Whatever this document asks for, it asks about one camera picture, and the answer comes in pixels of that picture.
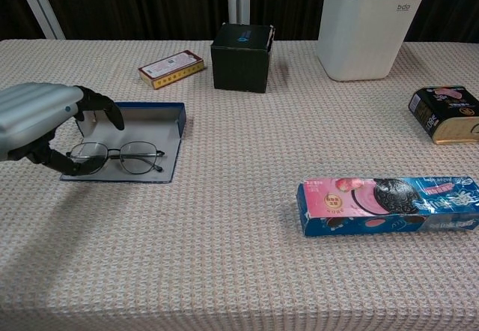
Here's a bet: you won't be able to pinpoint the white square trash bin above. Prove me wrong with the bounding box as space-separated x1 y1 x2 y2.
316 0 427 82

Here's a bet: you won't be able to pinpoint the black cube cardboard box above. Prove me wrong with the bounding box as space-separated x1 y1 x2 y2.
210 22 276 94

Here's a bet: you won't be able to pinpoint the black gold meat tin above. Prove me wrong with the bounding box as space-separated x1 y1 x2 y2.
407 85 479 145

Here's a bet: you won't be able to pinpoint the beige woven tablecloth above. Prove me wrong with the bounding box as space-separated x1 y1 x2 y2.
0 39 479 331

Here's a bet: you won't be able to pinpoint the dark blue glasses case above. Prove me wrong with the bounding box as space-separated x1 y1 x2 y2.
59 101 187 185

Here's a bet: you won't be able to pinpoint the blue pink cookie box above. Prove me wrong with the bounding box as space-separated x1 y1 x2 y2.
297 175 479 238

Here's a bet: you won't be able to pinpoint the red gold flat box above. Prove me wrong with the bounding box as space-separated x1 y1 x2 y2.
137 49 206 91

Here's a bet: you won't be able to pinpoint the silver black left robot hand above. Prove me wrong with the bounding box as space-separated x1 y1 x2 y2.
0 82 125 177

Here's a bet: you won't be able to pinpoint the black wire-frame eyeglasses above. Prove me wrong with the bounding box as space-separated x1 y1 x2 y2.
66 142 165 175

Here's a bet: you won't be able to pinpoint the black pleated curtain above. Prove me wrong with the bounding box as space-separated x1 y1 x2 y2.
0 0 479 43

